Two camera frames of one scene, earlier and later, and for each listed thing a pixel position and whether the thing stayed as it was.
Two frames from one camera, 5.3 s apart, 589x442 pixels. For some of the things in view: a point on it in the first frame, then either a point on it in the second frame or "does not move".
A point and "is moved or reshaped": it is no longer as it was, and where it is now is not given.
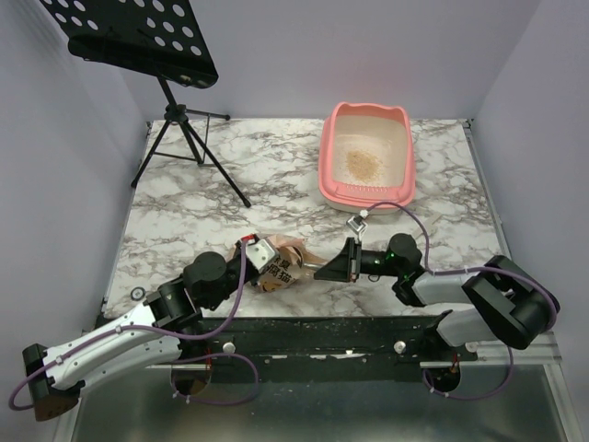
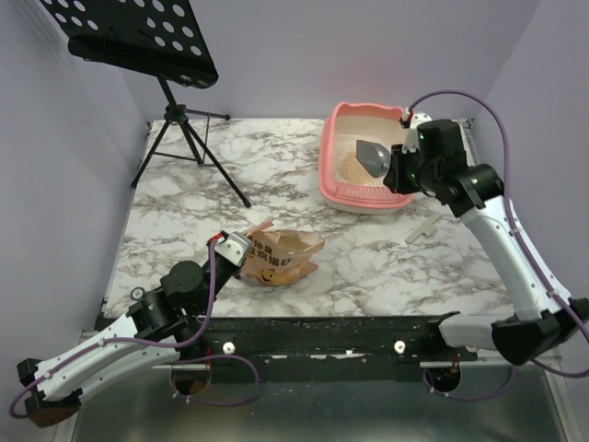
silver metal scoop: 312,266 -> 375,157
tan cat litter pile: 363,164 -> 349,168
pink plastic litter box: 366,157 does not move
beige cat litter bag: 285,269 is moved or reshaped
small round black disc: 138,294 does not move
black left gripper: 256,279 -> 237,273
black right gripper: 354,260 -> 396,168
